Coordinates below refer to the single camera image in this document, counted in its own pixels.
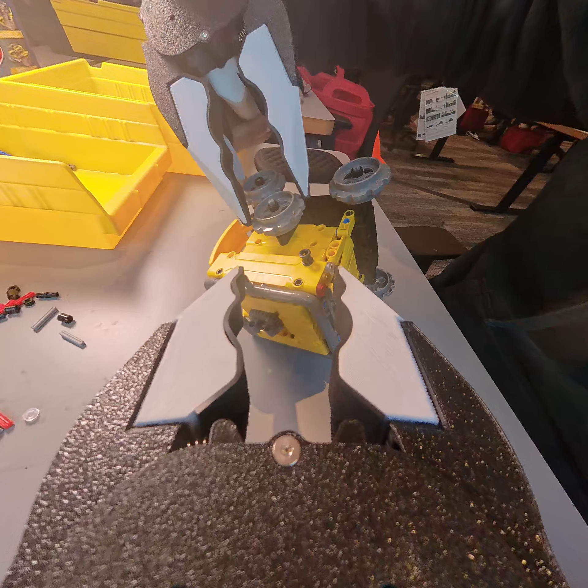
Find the white printed sheet on stand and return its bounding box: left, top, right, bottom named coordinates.
left=416, top=86, right=467, bottom=142

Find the pile of small brick parts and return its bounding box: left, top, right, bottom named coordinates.
left=0, top=284, right=60, bottom=332

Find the yellow brick toy truck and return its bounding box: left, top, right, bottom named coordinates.
left=204, top=156, right=396, bottom=355

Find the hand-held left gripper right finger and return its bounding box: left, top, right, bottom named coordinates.
left=329, top=266, right=441, bottom=444

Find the red and black backpack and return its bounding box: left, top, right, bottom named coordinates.
left=296, top=66, right=376, bottom=159

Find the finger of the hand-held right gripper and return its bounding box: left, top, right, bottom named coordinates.
left=238, top=24, right=310, bottom=198
left=168, top=75, right=253, bottom=227

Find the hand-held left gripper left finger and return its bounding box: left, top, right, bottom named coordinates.
left=129, top=266, right=251, bottom=445

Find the pale grey desk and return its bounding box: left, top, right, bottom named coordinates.
left=0, top=172, right=584, bottom=575

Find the grey desk with wooden edge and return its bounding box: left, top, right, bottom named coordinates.
left=301, top=89, right=336, bottom=136

